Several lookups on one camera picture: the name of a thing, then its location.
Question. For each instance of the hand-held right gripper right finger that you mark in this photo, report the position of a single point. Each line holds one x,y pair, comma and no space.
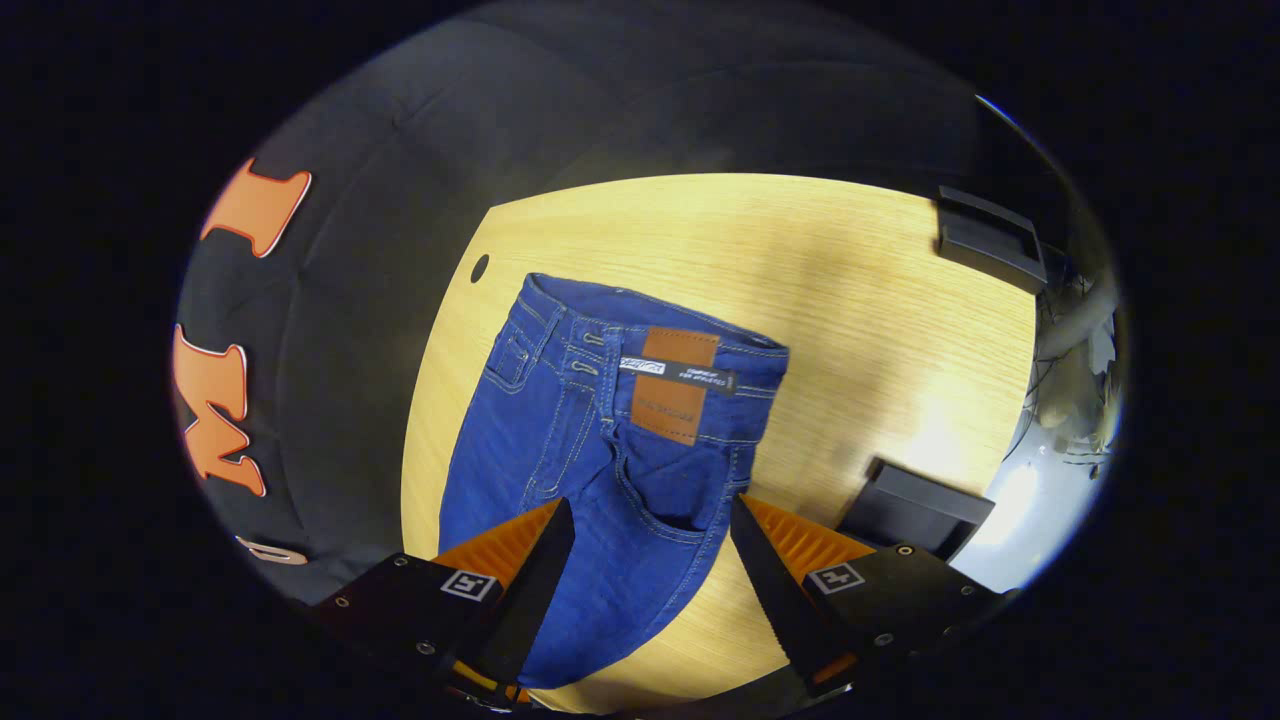
775,590

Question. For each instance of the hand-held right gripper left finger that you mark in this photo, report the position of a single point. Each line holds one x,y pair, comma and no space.
530,600

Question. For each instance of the blue jeans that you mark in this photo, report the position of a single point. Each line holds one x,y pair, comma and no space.
560,420

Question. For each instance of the black plastic box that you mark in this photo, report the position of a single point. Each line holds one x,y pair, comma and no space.
910,510

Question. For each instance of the black backdrop cloth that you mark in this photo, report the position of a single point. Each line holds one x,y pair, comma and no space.
380,300

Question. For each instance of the black plastic bracket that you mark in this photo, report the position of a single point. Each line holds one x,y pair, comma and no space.
990,240

